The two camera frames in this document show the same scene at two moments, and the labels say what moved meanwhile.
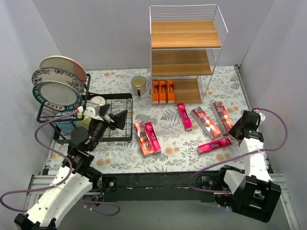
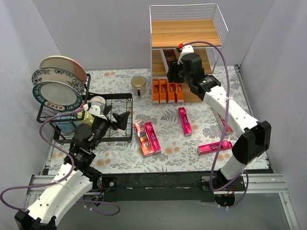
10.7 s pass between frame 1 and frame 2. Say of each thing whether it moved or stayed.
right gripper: moved
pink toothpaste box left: stayed
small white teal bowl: stayed
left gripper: stayed
